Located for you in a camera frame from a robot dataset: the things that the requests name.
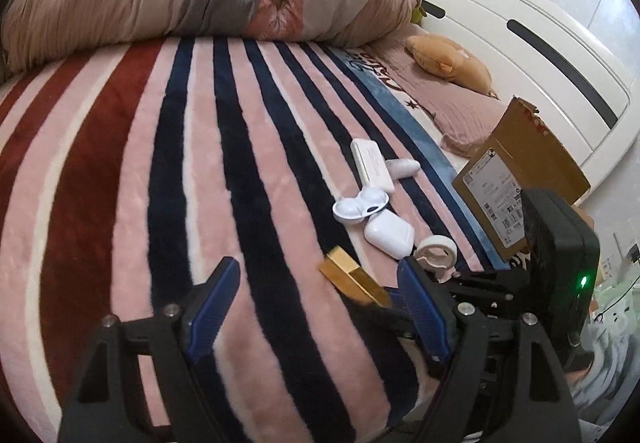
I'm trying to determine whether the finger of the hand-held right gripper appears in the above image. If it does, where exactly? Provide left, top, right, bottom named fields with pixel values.
left=440, top=268, right=532, bottom=311
left=345, top=288, right=418, bottom=340

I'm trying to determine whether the small white oval case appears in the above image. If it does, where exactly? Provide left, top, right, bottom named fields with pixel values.
left=385, top=159, right=421, bottom=180

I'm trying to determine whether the white tape ring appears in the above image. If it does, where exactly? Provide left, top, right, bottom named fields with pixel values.
left=415, top=236, right=457, bottom=282

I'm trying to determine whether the brown plush toy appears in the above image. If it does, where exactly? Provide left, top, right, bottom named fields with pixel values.
left=404, top=34, right=499, bottom=99

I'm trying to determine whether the pink pillow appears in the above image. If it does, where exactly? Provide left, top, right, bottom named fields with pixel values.
left=376, top=25, right=509, bottom=159

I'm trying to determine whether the striped plush blanket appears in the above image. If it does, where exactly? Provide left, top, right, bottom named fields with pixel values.
left=0, top=35, right=512, bottom=443

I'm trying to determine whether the white closed earbud case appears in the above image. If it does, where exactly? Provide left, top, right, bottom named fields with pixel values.
left=363, top=213, right=415, bottom=260

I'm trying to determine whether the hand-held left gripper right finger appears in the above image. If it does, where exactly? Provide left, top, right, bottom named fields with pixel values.
left=397, top=255, right=584, bottom=443

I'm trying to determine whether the brown cardboard box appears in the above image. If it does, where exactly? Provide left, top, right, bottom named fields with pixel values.
left=451, top=95, right=592, bottom=263

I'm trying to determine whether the white bed headboard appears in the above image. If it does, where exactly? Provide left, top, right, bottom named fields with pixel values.
left=402, top=0, right=632, bottom=194

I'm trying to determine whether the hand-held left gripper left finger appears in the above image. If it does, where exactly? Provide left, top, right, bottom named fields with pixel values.
left=57, top=256, right=242, bottom=443

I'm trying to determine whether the gold rectangular box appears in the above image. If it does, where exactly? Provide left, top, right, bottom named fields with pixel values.
left=320, top=246, right=394, bottom=309

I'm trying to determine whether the white rectangular power bank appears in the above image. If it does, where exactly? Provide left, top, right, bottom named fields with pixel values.
left=350, top=138, right=396, bottom=196

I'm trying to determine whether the white open earbud case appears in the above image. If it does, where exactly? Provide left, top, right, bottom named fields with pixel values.
left=332, top=188, right=391, bottom=225

